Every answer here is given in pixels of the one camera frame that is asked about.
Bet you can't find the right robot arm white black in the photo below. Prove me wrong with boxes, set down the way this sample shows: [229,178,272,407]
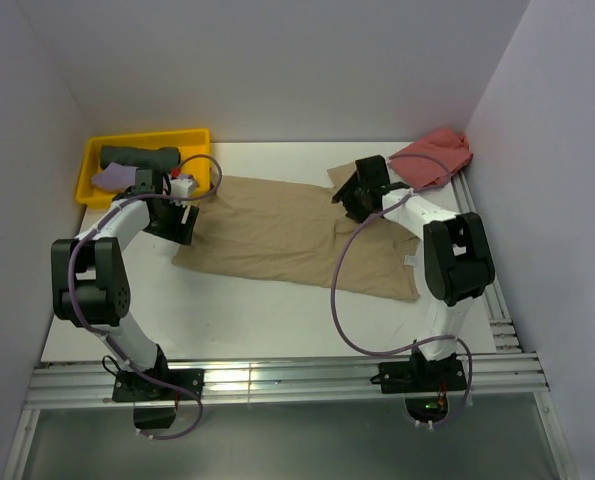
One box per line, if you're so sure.
[332,155,495,390]

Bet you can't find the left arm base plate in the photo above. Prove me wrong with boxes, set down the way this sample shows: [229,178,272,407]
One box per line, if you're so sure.
[111,369,204,431]

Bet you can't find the aluminium right side rail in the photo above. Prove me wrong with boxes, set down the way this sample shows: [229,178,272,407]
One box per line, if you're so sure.
[452,173,524,353]

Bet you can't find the aluminium front rail frame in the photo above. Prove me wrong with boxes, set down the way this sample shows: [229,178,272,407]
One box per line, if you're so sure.
[1,349,578,480]

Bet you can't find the purple cable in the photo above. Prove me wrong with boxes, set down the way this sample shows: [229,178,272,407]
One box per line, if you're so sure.
[69,155,224,441]
[329,153,474,429]

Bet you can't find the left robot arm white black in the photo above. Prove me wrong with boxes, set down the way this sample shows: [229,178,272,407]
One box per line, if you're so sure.
[51,169,198,399]

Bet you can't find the beige t shirt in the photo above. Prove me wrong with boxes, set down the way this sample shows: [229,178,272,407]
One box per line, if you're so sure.
[172,164,419,302]

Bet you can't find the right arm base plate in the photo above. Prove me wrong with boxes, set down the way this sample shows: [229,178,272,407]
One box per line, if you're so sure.
[370,360,467,394]

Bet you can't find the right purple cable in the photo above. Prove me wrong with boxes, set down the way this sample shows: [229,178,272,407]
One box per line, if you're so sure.
[329,153,474,429]

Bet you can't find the dark green rolled shirt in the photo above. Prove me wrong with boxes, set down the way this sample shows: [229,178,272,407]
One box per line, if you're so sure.
[99,145,181,172]

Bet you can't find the lavender folded shirt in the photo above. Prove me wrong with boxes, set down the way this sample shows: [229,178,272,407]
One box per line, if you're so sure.
[91,163,137,193]

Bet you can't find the pink t shirt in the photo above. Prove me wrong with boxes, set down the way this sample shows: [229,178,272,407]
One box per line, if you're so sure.
[389,127,473,190]

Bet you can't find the yellow plastic bin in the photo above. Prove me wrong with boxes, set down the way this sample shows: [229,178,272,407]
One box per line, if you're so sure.
[75,128,214,206]

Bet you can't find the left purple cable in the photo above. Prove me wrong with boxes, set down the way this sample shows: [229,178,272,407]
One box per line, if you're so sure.
[69,155,224,441]

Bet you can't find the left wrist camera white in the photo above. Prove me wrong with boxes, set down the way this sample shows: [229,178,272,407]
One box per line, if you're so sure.
[168,173,197,202]

